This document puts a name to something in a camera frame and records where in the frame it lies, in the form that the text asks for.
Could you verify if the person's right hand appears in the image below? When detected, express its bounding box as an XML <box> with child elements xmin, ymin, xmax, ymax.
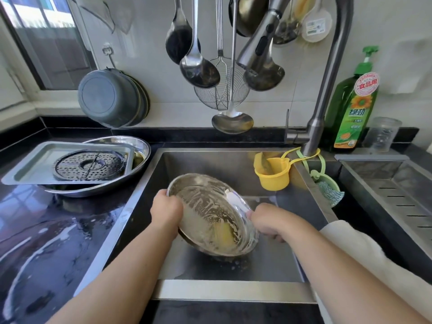
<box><xmin>246</xmin><ymin>202</ymin><xmax>298</xmax><ymax>242</ymax></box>

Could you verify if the person's left hand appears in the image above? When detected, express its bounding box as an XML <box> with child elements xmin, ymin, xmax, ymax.
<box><xmin>149</xmin><ymin>189</ymin><xmax>185</xmax><ymax>234</ymax></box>

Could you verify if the round steel pan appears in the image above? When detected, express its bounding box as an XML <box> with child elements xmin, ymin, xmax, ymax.
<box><xmin>166</xmin><ymin>172</ymin><xmax>261</xmax><ymax>258</ymax></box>

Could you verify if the black round steamer rack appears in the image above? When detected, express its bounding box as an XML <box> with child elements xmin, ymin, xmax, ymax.
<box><xmin>53</xmin><ymin>150</ymin><xmax>126</xmax><ymax>182</ymax></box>

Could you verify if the person's left forearm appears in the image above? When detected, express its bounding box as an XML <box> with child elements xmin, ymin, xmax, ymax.
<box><xmin>46</xmin><ymin>222</ymin><xmax>180</xmax><ymax>324</ymax></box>

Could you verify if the person's right forearm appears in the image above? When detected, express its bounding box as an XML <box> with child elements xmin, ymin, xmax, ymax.
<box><xmin>280</xmin><ymin>216</ymin><xmax>430</xmax><ymax>324</ymax></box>

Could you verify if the stainless steel sink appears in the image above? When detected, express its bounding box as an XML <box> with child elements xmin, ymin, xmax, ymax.
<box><xmin>73</xmin><ymin>147</ymin><xmax>338</xmax><ymax>304</ymax></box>

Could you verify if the yellow hanging sink cup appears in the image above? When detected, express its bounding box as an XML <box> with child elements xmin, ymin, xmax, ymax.
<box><xmin>253</xmin><ymin>146</ymin><xmax>322</xmax><ymax>192</ymax></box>

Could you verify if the round steel basin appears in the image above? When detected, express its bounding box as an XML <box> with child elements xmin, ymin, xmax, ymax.
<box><xmin>42</xmin><ymin>135</ymin><xmax>152</xmax><ymax>198</ymax></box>

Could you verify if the green hanging sponge holder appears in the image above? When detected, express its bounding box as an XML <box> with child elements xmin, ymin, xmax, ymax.
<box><xmin>296</xmin><ymin>149</ymin><xmax>346</xmax><ymax>208</ymax></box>

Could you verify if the dark green hanging basin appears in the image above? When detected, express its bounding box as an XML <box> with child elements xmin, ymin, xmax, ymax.
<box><xmin>131</xmin><ymin>75</ymin><xmax>151</xmax><ymax>126</ymax></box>

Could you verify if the white dish rag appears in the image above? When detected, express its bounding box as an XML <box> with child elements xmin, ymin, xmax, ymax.
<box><xmin>314</xmin><ymin>220</ymin><xmax>432</xmax><ymax>324</ymax></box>

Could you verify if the grey hanging basin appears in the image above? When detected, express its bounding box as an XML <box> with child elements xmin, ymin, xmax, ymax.
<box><xmin>77</xmin><ymin>68</ymin><xmax>143</xmax><ymax>129</ymax></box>

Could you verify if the clear plastic cup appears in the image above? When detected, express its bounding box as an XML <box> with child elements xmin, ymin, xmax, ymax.
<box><xmin>362</xmin><ymin>117</ymin><xmax>403</xmax><ymax>153</ymax></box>

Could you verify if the green dish soap bottle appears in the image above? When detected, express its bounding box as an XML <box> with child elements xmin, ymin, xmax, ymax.
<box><xmin>324</xmin><ymin>45</ymin><xmax>381</xmax><ymax>150</ymax></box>

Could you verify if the steel soup ladle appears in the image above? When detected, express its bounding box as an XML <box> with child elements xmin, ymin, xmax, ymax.
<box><xmin>179</xmin><ymin>0</ymin><xmax>221</xmax><ymax>89</ymax></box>

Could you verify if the rectangular steel tray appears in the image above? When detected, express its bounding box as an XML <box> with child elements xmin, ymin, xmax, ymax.
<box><xmin>0</xmin><ymin>141</ymin><xmax>136</xmax><ymax>186</ymax></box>

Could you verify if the steel gooseneck faucet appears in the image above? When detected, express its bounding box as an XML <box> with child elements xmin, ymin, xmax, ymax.
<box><xmin>236</xmin><ymin>0</ymin><xmax>355</xmax><ymax>157</ymax></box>

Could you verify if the hanging steel ladles and skimmer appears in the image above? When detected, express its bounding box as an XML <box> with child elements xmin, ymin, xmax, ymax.
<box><xmin>165</xmin><ymin>0</ymin><xmax>202</xmax><ymax>65</ymax></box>

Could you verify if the white dish brush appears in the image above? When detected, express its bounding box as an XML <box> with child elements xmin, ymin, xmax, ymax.
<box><xmin>300</xmin><ymin>0</ymin><xmax>335</xmax><ymax>44</ymax></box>

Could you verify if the white hanging cloth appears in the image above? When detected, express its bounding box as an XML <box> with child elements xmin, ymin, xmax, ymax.
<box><xmin>64</xmin><ymin>0</ymin><xmax>139</xmax><ymax>34</ymax></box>

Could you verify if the yellow dish brush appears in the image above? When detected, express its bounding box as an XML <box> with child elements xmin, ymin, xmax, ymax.
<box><xmin>292</xmin><ymin>0</ymin><xmax>317</xmax><ymax>23</ymax></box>

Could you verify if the yellow-handled steel ladle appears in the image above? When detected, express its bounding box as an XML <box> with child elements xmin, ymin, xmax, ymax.
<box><xmin>211</xmin><ymin>0</ymin><xmax>255</xmax><ymax>135</ymax></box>

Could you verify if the wire mesh skimmer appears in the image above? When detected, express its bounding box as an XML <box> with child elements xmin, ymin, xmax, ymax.
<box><xmin>193</xmin><ymin>0</ymin><xmax>252</xmax><ymax>111</ymax></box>

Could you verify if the steel wall hook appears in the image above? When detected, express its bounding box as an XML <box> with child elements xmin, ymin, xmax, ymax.
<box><xmin>101</xmin><ymin>45</ymin><xmax>117</xmax><ymax>72</ymax></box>

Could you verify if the orange-handled brass ladle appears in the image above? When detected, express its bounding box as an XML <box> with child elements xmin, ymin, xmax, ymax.
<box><xmin>228</xmin><ymin>0</ymin><xmax>271</xmax><ymax>38</ymax></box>

